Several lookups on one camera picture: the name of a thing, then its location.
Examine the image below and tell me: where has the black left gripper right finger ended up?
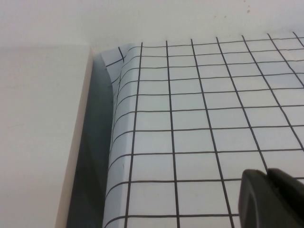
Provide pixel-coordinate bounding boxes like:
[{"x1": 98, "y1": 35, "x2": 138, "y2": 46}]
[{"x1": 266, "y1": 167, "x2": 304, "y2": 228}]

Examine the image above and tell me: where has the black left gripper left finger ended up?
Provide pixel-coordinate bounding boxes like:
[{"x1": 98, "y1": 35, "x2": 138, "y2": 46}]
[{"x1": 237, "y1": 168, "x2": 281, "y2": 228}]

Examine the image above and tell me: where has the white black-grid tablecloth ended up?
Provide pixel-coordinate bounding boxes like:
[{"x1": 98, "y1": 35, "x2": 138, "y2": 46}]
[{"x1": 101, "y1": 30, "x2": 304, "y2": 228}]

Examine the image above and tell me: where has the white side panel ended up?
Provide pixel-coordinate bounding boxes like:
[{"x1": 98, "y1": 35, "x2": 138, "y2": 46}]
[{"x1": 0, "y1": 44, "x2": 95, "y2": 228}]

